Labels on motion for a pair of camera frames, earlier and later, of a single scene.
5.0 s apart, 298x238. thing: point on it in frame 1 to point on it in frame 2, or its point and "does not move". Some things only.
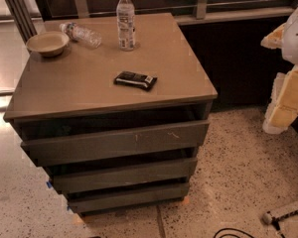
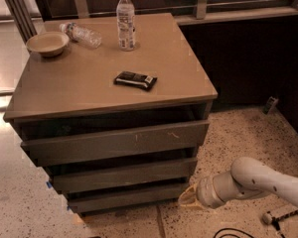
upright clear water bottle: x=125 y=19 does not move
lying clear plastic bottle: x=81 y=35 does not move
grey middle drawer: x=94 y=176 does not move
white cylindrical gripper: x=297 y=39 to x=204 y=192
